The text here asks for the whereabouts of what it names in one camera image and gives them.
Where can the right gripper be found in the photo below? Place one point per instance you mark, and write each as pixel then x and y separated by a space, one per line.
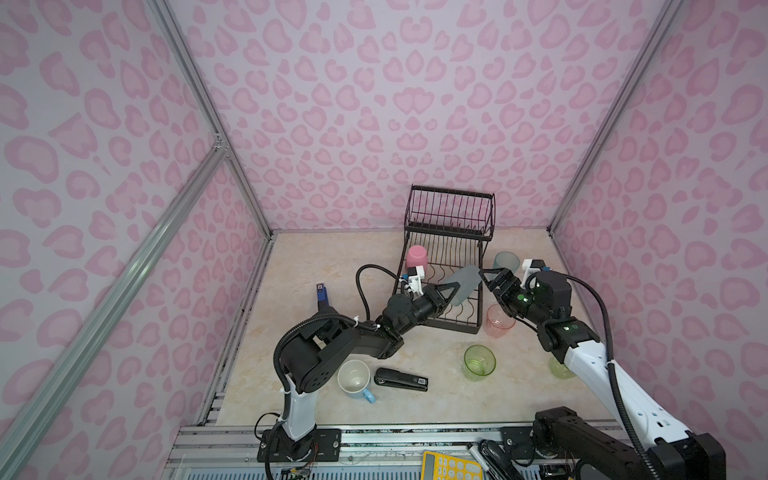
pixel 505 294

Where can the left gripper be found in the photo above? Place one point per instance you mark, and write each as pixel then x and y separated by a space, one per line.
pixel 434 300

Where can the teal textured cup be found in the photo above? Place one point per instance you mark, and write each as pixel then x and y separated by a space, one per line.
pixel 508 260
pixel 467 279

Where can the opaque pink plastic cup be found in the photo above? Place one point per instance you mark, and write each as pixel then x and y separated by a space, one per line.
pixel 417 257

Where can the clear pink plastic cup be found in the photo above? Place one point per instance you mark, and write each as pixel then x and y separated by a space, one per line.
pixel 497 323

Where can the green cup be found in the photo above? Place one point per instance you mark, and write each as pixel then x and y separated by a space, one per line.
pixel 559 370
pixel 479 362

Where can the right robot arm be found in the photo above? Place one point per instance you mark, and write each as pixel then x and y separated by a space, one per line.
pixel 659 447

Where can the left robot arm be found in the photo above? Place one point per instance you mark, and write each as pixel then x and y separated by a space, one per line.
pixel 311 352

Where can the black stapler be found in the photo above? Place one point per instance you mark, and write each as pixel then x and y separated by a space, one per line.
pixel 390 378

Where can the blue black marker tool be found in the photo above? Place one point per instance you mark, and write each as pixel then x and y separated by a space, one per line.
pixel 322 297

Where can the yellow calculator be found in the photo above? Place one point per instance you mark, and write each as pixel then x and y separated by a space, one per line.
pixel 436 466

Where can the black wire dish rack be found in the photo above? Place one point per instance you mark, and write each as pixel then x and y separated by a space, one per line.
pixel 454 226

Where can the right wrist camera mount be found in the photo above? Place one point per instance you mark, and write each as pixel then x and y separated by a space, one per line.
pixel 530 266

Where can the white mug blue handle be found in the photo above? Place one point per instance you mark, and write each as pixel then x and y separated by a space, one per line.
pixel 354 378

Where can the black tool front rail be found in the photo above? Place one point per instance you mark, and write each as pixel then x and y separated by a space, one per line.
pixel 497 460

